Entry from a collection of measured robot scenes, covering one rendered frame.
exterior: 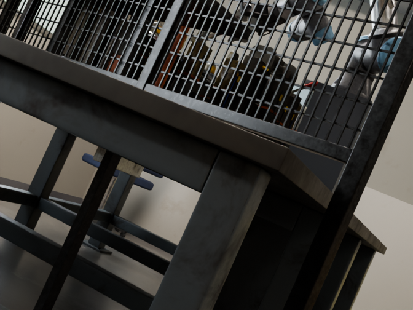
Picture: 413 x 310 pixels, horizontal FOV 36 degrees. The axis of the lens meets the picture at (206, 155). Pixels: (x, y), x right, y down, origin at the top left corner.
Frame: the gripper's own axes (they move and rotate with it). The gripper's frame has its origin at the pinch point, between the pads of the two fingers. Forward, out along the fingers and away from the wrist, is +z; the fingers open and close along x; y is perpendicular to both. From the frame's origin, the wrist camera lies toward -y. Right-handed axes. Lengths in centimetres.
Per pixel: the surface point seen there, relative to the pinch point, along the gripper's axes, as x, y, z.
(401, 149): 59, 282, 32
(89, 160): 60, 148, 223
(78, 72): -70, -91, -26
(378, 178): 41, 280, 52
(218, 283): -106, -71, -40
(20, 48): -63, -96, -15
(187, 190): 53, 233, 196
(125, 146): -83, -83, -30
